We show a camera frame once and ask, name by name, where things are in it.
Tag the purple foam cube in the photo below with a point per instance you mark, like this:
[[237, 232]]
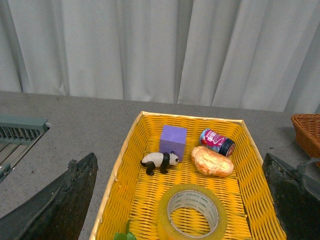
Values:
[[173, 139]]

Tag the toy orange carrot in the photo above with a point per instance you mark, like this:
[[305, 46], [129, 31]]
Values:
[[125, 236]]

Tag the green plastic rack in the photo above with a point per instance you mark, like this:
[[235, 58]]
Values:
[[18, 134]]

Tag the yellow woven basket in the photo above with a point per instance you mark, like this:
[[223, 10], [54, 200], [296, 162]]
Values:
[[131, 198]]

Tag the white curtain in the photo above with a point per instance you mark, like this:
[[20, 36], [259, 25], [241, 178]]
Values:
[[245, 54]]

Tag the toy panda figure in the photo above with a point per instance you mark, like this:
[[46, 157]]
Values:
[[159, 160]]

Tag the toy bread loaf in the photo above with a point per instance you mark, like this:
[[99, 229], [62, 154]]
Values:
[[209, 162]]

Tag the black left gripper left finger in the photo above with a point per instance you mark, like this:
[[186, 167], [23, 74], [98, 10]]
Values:
[[59, 210]]

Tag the pink drink can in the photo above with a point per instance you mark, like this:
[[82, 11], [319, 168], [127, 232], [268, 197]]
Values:
[[216, 142]]

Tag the brown wicker basket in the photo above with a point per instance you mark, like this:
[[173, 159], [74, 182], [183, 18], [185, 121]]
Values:
[[307, 132]]

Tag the clear packing tape roll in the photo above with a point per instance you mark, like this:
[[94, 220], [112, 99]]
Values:
[[191, 196]]

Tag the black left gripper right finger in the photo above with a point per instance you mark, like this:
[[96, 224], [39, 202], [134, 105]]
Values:
[[296, 197]]

